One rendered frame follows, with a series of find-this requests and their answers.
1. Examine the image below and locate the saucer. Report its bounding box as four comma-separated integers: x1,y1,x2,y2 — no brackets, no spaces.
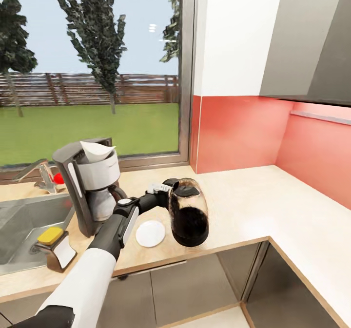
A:
136,220,165,247

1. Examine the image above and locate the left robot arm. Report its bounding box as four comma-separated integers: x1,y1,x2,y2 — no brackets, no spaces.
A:
8,182,171,328

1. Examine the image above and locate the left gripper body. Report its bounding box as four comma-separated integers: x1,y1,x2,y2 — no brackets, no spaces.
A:
144,190,168,210

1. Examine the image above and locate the electric kettle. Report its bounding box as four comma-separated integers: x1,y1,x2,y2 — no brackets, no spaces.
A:
162,177,209,247

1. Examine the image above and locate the paper coffee filter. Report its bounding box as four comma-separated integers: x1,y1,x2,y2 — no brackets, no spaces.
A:
80,142,113,163

